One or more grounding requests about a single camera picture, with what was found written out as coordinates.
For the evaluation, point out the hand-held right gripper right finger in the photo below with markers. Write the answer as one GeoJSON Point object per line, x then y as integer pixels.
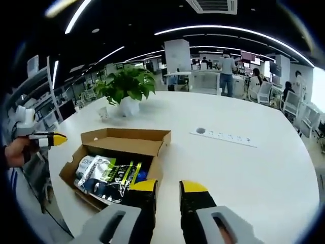
{"type": "Point", "coordinates": [195, 206]}

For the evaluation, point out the ceiling air vent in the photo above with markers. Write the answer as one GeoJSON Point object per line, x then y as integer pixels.
{"type": "Point", "coordinates": [210, 6]}

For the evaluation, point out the silver foil packet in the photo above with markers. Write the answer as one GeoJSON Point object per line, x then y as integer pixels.
{"type": "Point", "coordinates": [101, 167]}

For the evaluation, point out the black desk monitor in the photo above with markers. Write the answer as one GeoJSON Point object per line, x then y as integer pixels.
{"type": "Point", "coordinates": [67, 109]}

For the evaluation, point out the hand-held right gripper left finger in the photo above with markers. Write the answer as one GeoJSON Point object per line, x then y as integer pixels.
{"type": "Point", "coordinates": [142, 203]}

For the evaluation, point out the black and green packet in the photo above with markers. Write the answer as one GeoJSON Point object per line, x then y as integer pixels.
{"type": "Point", "coordinates": [116, 179]}

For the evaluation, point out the red wall screen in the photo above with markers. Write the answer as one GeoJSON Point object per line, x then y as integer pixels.
{"type": "Point", "coordinates": [250, 57]}

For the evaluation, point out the person's left hand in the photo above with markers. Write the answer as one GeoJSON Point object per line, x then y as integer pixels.
{"type": "Point", "coordinates": [16, 153]}

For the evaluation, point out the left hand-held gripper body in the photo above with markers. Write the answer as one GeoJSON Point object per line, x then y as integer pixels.
{"type": "Point", "coordinates": [25, 119]}

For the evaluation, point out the black hanging monitor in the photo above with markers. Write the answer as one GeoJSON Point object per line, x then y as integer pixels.
{"type": "Point", "coordinates": [275, 69]}

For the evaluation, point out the small white cup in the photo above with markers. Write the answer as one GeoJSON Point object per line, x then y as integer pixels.
{"type": "Point", "coordinates": [104, 113]}

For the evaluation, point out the blue soft packet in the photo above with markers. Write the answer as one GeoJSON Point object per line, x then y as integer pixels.
{"type": "Point", "coordinates": [143, 175]}

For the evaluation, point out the white table socket panel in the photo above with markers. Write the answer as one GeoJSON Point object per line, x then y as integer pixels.
{"type": "Point", "coordinates": [223, 137]}

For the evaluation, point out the white office chair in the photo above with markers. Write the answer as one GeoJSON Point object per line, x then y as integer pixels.
{"type": "Point", "coordinates": [292, 104]}
{"type": "Point", "coordinates": [264, 92]}

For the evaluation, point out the green potted plant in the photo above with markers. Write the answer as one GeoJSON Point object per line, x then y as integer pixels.
{"type": "Point", "coordinates": [127, 84]}

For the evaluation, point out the white counter desk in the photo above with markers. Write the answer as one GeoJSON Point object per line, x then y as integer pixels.
{"type": "Point", "coordinates": [203, 81]}

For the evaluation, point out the brown cardboard shoe box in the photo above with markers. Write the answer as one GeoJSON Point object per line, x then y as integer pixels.
{"type": "Point", "coordinates": [122, 146]}

